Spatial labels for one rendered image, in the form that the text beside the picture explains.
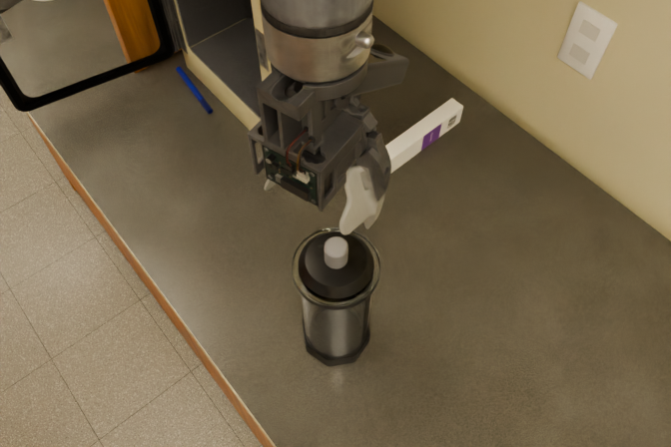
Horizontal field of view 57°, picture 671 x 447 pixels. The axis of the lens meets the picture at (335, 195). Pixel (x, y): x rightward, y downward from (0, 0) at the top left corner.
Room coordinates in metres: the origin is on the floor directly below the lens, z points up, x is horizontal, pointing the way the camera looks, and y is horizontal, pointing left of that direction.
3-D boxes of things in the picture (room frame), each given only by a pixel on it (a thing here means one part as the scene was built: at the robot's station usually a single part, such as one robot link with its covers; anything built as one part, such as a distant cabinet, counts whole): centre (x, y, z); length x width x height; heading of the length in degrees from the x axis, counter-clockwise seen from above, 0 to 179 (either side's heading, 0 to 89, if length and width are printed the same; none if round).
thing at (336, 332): (0.35, 0.00, 1.06); 0.11 x 0.11 x 0.21
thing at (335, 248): (0.35, 0.00, 1.18); 0.09 x 0.09 x 0.07
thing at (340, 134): (0.33, 0.02, 1.46); 0.09 x 0.08 x 0.12; 146
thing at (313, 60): (0.33, 0.01, 1.54); 0.08 x 0.08 x 0.05
